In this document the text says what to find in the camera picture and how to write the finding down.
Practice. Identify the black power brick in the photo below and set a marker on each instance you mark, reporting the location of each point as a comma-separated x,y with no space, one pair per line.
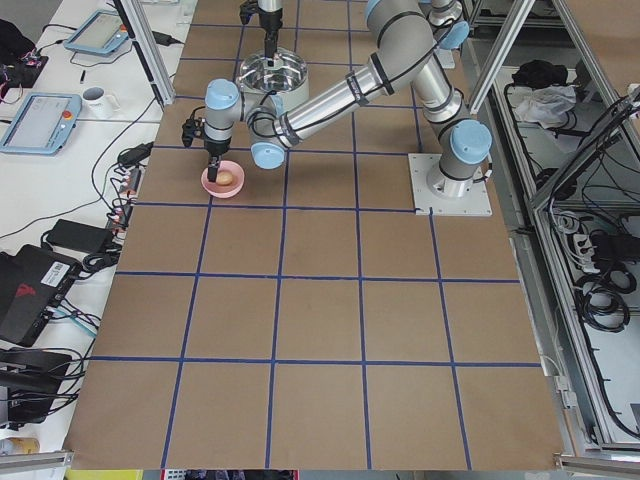
78,237

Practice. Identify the pink bowl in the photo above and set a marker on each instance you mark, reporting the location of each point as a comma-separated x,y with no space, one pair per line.
224,191

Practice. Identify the blue teach pendant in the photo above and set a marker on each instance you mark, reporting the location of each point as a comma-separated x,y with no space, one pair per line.
42,125
101,34

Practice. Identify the aluminium frame post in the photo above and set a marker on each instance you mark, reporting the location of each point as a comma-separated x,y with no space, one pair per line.
133,16

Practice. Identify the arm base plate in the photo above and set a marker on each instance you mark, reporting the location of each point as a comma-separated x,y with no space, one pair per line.
435,194

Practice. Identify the white mug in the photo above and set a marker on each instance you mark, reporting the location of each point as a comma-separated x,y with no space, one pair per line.
102,104

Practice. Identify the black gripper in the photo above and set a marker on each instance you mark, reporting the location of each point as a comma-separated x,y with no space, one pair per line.
269,22
217,148

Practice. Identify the brown egg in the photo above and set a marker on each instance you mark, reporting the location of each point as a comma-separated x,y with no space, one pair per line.
224,178

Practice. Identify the blue teach pendant far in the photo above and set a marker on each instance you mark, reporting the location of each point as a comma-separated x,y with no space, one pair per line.
101,34

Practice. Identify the mint green pot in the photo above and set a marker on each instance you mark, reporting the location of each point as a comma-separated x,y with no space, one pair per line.
291,99

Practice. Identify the black laptop computer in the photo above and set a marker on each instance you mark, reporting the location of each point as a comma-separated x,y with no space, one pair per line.
32,280

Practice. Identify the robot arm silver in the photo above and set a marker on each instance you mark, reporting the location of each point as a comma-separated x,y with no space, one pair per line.
406,40
271,5

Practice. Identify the blue teach pendant near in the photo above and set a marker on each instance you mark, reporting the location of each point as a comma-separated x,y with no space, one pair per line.
42,125

